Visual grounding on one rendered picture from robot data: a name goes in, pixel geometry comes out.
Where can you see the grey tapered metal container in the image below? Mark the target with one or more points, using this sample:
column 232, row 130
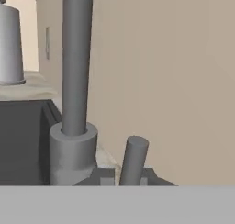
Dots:
column 10, row 44

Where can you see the dark grey sink basin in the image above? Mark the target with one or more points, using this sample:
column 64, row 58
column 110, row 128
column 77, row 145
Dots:
column 21, row 142

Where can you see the grey wall switch plate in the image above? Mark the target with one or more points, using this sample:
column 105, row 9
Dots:
column 47, row 43

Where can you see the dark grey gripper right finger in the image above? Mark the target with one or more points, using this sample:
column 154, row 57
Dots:
column 151, row 176

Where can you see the grey sink faucet spout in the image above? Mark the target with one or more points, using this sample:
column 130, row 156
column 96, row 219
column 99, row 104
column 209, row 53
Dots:
column 76, row 80

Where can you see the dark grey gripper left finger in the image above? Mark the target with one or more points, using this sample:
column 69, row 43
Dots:
column 102, row 175

